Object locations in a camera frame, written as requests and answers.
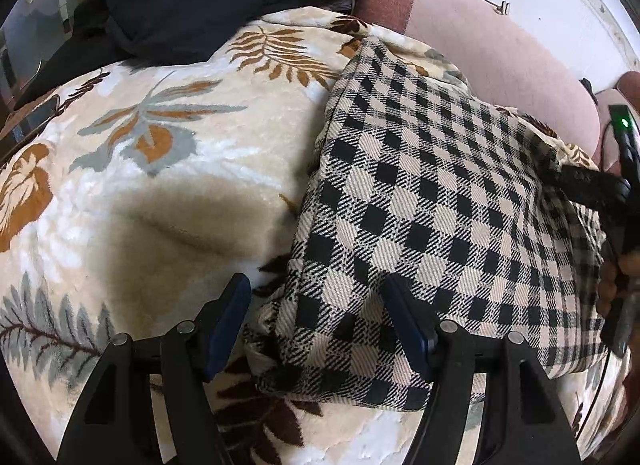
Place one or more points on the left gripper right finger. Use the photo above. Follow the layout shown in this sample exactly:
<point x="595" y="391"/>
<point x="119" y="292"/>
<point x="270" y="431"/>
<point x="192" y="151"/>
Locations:
<point x="523" y="419"/>

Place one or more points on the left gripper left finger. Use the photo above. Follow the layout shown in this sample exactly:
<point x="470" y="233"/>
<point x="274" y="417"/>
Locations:
<point x="113" y="419"/>

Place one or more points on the black beige checkered garment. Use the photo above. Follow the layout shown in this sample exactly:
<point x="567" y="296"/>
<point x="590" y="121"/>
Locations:
<point x="415" y="178"/>

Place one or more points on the person's right hand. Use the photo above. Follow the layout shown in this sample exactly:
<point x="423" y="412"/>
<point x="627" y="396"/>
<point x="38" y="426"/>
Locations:
<point x="608" y="289"/>

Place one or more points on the pink bolster pillow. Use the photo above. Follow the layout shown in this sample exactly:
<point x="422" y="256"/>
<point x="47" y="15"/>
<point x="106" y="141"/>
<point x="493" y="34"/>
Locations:
<point x="503" y="63"/>

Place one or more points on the eyeglasses on pillow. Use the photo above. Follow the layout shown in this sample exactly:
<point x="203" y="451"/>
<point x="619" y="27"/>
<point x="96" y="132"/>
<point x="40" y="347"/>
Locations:
<point x="503" y="8"/>

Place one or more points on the leaf patterned cream blanket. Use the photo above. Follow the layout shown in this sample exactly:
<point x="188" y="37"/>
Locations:
<point x="150" y="187"/>

